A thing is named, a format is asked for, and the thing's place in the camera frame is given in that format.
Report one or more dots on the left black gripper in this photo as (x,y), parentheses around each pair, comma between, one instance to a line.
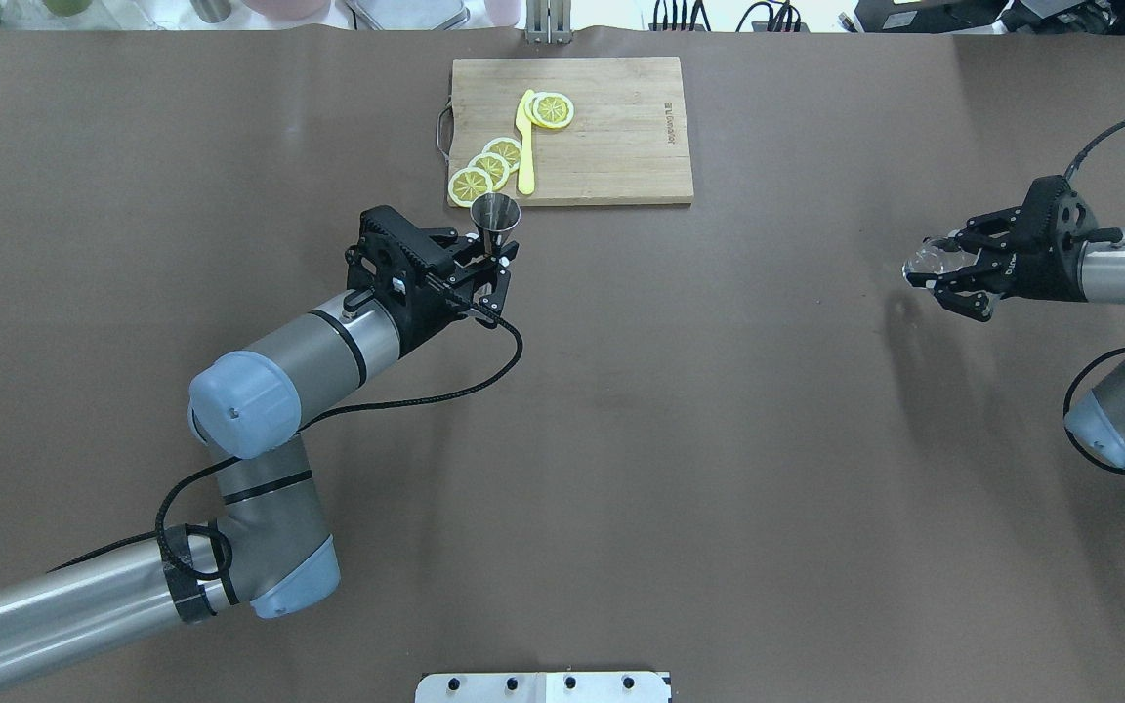
(423,314)

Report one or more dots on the steel double jigger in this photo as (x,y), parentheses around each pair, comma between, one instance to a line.
(493,215)

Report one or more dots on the lemon slice upper row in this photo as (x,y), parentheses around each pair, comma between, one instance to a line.
(507,147)

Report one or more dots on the lemon slice row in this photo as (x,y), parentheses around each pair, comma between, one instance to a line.
(507,147)
(467,185)
(497,168)

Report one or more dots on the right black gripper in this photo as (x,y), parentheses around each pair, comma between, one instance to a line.
(1031,266)

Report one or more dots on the clear glass cup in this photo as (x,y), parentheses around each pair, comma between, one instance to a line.
(936,257)

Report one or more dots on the lemon slice middle row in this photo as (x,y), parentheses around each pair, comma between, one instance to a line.
(497,168)

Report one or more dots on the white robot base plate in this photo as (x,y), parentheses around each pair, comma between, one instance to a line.
(560,686)

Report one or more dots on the aluminium frame post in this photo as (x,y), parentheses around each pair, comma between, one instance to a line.
(548,22)

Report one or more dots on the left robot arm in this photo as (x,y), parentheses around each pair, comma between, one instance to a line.
(272,548)

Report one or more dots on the lemon slice far end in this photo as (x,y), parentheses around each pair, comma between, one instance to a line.
(551,110)

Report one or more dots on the lemon slice lower row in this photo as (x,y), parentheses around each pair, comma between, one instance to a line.
(467,185)

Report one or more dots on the wooden cutting board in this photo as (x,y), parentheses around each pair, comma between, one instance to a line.
(627,145)

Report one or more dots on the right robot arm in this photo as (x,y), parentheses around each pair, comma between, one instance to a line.
(1093,404)

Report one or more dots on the yellow plastic knife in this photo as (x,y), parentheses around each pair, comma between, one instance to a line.
(526,180)

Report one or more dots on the white digital scale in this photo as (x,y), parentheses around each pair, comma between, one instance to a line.
(409,15)

